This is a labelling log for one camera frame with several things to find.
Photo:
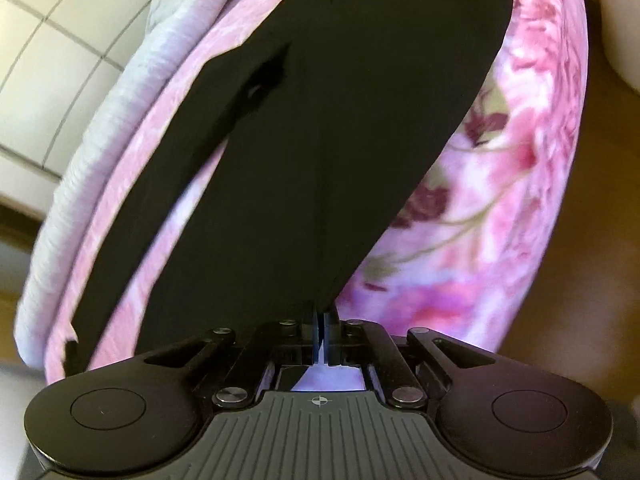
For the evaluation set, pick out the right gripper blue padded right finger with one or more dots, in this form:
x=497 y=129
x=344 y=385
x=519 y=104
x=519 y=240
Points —
x=367 y=346

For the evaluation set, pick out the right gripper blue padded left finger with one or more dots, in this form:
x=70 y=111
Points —
x=274 y=357

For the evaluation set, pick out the black garment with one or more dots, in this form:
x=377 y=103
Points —
x=327 y=117

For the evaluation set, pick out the pink floral bed sheet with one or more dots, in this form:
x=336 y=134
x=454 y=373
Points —
x=465 y=248

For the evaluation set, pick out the white striped quilt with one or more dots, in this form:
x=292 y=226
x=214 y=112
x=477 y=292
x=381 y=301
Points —
x=173 y=28

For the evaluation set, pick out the white wardrobe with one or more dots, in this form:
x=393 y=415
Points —
x=59 y=58

